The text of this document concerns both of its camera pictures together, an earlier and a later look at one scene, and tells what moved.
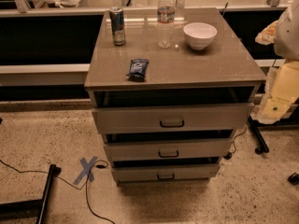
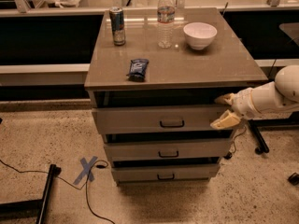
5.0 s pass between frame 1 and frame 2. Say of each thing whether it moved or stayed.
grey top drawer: stayed
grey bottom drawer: stayed
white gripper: moved
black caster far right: stayed
